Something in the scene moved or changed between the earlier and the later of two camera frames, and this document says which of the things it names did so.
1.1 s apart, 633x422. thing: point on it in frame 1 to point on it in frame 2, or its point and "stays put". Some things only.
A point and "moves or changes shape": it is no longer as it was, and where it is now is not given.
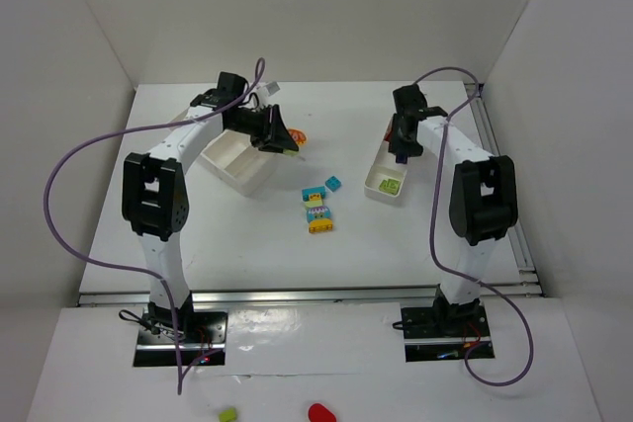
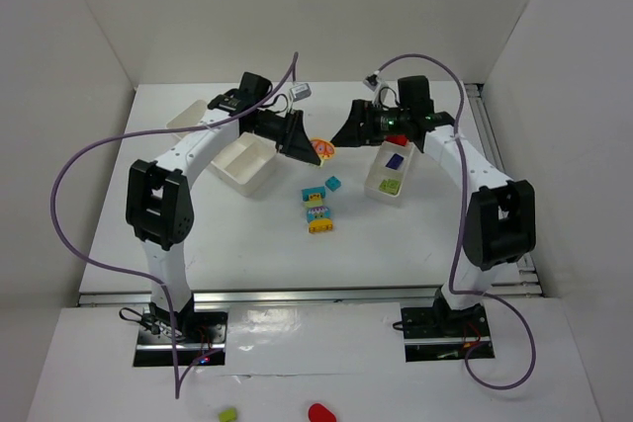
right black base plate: x=423 y=341 stays put
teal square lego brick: x=332 y=183 stays put
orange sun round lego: x=298 y=135 moves or changes shape
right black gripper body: x=406 y=146 to x=366 y=122
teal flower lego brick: x=317 y=212 stays put
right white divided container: x=385 y=167 stays put
